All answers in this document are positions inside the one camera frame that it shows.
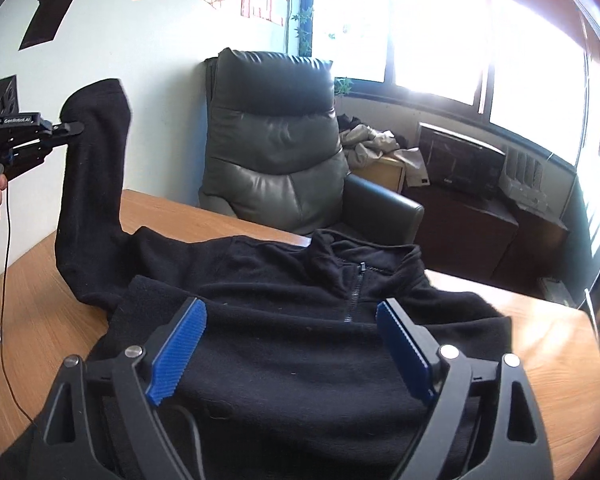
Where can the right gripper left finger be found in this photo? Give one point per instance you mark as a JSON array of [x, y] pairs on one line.
[[71, 440]]

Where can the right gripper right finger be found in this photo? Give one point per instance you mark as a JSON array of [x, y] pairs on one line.
[[485, 408]]

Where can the black fleece jacket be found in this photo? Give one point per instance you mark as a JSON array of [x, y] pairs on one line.
[[291, 379]]

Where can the dark wooden cabinet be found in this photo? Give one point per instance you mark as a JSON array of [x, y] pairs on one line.
[[495, 242]]

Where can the dark green leather armchair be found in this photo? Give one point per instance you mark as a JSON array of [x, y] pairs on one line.
[[274, 156]]

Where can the white slotted rack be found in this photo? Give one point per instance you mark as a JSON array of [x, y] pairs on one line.
[[521, 180]]

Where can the black electronic device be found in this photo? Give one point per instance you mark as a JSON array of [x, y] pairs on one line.
[[460, 162]]

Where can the small wooden box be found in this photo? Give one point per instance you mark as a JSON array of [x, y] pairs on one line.
[[386, 171]]

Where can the green potted plant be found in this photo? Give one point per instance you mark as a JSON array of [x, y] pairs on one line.
[[324, 46]]

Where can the beige cloth pile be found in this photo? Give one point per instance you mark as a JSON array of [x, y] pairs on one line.
[[363, 146]]

